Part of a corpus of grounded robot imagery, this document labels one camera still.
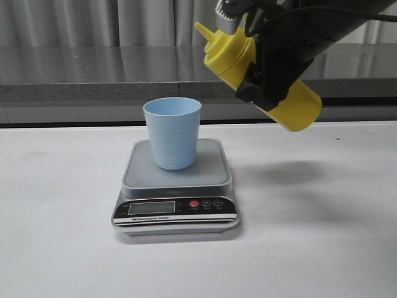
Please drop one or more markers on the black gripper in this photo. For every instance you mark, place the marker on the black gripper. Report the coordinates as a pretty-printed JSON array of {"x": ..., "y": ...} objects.
[{"x": 288, "y": 35}]

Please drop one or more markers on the yellow squeeze bottle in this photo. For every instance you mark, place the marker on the yellow squeeze bottle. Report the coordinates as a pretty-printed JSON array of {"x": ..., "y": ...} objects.
[{"x": 228, "y": 56}]

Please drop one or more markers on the light blue plastic cup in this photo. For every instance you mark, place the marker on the light blue plastic cup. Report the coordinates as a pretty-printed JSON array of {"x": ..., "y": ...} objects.
[{"x": 173, "y": 128}]

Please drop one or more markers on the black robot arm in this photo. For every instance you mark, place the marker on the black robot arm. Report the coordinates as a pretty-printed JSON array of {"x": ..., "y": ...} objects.
[{"x": 355, "y": 13}]

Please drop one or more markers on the silver electronic kitchen scale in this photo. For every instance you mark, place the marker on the silver electronic kitchen scale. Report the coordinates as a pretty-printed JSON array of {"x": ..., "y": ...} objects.
[{"x": 156, "y": 201}]

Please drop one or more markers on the grey stone counter ledge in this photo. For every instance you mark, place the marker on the grey stone counter ledge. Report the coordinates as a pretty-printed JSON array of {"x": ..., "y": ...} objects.
[{"x": 345, "y": 75}]

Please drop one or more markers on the grey curtain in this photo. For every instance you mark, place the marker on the grey curtain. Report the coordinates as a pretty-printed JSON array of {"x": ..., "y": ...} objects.
[{"x": 105, "y": 23}]

